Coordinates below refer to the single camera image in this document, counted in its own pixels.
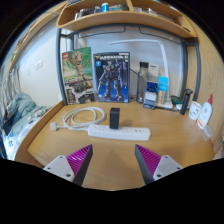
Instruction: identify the dark grey metal desk frame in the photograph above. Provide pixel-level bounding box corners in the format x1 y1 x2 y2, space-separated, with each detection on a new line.
55 28 201 104

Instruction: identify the white desk lamp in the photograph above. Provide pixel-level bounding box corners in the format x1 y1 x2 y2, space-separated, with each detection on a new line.
109 38 174 109

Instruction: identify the clear bottle with dark cap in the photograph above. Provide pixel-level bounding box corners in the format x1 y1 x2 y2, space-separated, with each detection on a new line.
136 61 149 104

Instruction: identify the white cardboard box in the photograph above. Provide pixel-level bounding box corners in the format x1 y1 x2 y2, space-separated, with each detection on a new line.
148 63 160 83

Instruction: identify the blue robot model box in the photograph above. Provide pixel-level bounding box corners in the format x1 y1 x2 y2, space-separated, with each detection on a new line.
93 51 131 104

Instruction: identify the white mug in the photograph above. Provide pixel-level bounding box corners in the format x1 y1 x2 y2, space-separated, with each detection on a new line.
188 100 203 122

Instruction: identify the white power strip cable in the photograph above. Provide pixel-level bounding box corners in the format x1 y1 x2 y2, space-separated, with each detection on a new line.
49 106 107 131

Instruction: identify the white glue bottle red cap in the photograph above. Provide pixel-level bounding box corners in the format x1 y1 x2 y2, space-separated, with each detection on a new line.
196 93 214 130

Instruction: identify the green toy figure box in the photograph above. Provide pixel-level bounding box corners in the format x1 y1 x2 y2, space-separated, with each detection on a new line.
61 46 96 105

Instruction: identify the white power strip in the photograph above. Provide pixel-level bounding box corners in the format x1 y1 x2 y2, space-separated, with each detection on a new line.
87 124 152 141

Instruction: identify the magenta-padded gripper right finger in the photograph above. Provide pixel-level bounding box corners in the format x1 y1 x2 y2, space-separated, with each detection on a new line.
134 144 184 185

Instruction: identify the black electric shaver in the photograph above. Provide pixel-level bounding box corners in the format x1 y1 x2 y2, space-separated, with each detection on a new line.
180 88 194 116

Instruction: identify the black charger block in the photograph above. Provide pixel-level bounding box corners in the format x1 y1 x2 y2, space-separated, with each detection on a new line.
109 107 121 130

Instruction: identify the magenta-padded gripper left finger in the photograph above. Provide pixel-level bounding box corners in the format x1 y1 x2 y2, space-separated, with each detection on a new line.
43 144 94 187

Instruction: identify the wooden shelf unit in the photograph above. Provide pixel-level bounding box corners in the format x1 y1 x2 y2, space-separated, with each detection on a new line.
55 0 198 39

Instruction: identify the small clear plastic box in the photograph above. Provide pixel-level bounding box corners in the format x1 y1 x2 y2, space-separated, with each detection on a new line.
200 124 214 141

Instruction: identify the dark green dish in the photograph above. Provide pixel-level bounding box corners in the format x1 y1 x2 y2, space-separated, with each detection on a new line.
169 95 184 105

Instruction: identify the light blue orange package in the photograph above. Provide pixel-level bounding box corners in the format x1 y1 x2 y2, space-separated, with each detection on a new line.
157 75 170 106

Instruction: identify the small blue box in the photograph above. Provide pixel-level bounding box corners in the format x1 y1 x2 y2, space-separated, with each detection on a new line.
143 81 159 110

